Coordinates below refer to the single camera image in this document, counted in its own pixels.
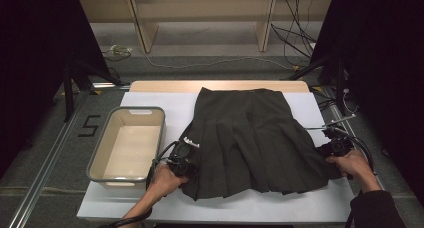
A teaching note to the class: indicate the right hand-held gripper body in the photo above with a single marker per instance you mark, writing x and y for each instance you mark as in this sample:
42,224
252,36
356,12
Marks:
338,144

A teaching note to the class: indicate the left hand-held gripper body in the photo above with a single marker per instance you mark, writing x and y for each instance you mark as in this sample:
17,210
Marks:
183,159

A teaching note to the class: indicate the beige basket with grey rim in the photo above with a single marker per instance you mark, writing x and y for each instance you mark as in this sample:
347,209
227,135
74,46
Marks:
130,148

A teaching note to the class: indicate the dark pleated skirt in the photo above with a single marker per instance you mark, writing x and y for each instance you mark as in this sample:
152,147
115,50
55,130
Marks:
253,138

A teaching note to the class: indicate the person's right hand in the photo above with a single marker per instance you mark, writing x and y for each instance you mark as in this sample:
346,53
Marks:
355,166

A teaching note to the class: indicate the person's left hand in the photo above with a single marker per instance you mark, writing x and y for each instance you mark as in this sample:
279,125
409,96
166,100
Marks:
165,181

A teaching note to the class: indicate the black tripod stand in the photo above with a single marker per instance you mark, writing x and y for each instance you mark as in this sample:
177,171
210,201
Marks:
68,98
340,94

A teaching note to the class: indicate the person's black right sleeve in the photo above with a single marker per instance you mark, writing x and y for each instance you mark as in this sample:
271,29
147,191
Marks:
376,211

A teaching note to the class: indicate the black curtain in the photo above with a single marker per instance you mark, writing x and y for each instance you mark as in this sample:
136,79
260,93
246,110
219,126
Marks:
33,54
383,71

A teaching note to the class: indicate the silver metal bar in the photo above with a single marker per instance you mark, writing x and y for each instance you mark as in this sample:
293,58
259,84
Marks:
110,85

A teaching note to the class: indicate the light wooden shelf unit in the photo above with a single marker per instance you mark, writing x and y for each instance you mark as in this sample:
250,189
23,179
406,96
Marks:
146,31

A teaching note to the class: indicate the aluminium floor rail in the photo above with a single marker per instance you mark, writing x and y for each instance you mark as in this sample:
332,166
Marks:
332,107
30,204

